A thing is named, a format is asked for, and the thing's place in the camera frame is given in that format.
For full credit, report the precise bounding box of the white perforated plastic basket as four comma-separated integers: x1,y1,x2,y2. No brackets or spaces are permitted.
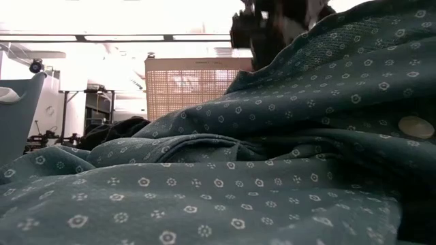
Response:
144,56,253,122

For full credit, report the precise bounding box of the dark green flower-patterned cloth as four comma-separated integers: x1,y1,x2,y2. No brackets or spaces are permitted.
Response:
0,0,436,245

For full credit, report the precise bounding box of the black cloth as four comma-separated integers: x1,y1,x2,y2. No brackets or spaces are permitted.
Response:
76,116,151,151

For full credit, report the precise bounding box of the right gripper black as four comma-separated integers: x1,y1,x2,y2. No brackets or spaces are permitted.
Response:
230,0,337,71

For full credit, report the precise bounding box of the black machinery on bench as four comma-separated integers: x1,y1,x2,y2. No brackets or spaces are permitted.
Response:
23,127,81,152

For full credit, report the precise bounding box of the black-legged background table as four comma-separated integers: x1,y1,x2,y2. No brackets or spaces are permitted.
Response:
58,88,116,144

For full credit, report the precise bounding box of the grey-blue plastic bin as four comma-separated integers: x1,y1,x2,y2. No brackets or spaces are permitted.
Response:
0,71,48,167

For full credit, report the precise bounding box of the black camera on pole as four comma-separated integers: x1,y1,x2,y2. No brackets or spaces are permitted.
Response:
29,59,44,74

